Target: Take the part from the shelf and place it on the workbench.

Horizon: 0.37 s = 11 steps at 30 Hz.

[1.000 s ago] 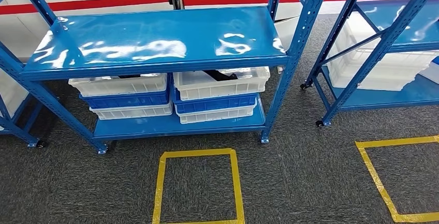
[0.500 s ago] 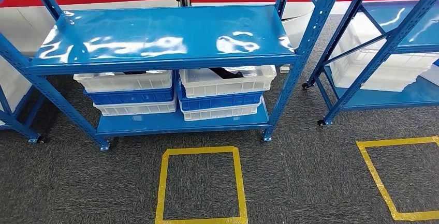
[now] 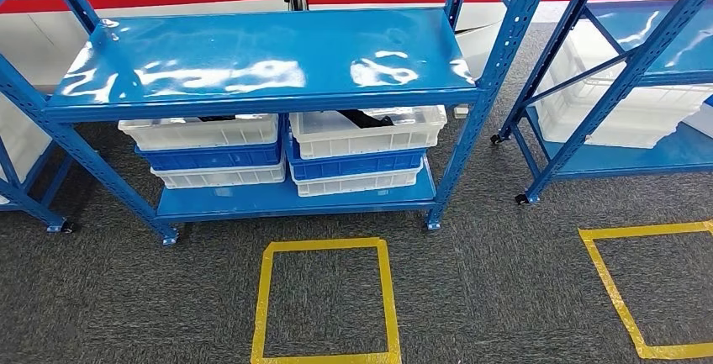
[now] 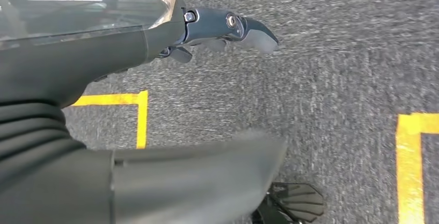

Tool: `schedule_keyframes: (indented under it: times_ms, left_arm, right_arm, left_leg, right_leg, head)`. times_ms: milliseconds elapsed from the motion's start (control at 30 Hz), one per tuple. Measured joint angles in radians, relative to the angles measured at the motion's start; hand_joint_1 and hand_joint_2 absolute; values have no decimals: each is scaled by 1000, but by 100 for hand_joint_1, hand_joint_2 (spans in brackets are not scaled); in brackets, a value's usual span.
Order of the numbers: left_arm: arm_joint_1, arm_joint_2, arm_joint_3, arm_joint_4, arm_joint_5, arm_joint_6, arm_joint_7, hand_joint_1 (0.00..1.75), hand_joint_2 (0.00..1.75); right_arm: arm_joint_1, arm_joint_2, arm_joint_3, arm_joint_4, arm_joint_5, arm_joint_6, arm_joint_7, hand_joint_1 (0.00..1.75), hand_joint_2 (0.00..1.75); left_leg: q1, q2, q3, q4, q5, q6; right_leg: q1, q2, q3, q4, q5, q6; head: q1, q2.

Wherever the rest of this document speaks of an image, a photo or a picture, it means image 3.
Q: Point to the silver floor plate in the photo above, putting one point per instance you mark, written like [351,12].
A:
[461,112]

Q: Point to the black plastic piece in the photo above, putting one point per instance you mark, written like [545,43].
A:
[217,118]
[365,119]

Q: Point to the yellow floor tape mark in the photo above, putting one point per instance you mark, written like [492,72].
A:
[613,289]
[262,306]

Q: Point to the large white plastic bin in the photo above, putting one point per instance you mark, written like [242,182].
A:
[613,122]
[19,144]

